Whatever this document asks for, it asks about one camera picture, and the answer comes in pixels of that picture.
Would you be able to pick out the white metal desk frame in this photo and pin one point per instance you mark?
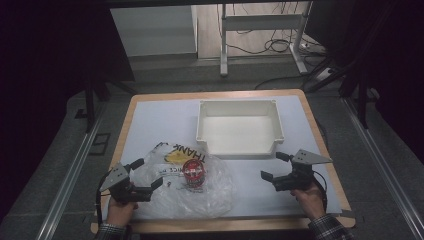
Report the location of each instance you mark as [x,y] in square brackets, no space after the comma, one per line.
[263,22]

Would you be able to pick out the black stand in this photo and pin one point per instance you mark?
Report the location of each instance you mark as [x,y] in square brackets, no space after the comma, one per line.
[361,100]
[90,100]

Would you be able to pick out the grey panel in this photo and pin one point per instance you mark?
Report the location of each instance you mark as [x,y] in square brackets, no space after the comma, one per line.
[153,30]

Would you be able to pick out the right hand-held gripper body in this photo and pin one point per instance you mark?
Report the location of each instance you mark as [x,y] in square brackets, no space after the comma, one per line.
[298,173]

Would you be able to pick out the clear plastic bag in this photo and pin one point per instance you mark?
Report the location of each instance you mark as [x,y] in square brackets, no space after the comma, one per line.
[200,200]

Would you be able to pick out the red can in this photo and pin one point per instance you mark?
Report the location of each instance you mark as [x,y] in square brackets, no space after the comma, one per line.
[194,171]

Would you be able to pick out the white plastic bin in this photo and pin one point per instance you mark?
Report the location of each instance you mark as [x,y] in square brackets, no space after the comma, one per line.
[240,133]

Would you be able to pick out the dark floor socket plate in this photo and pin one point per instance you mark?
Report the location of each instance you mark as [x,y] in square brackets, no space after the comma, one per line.
[100,143]

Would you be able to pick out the white table mat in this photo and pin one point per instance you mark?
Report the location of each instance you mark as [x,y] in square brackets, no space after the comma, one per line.
[160,123]

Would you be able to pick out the person's right hand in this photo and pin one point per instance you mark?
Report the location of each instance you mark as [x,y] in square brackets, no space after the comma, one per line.
[308,200]

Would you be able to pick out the person's left hand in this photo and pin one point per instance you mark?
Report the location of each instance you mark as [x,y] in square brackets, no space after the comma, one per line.
[119,213]

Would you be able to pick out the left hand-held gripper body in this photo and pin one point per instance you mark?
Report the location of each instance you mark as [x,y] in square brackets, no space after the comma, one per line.
[117,182]

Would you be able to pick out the aluminium floor rail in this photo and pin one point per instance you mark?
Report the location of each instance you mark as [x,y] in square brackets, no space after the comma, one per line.
[383,166]
[71,173]

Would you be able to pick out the white power strip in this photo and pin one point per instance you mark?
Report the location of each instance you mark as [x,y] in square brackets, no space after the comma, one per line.
[313,47]

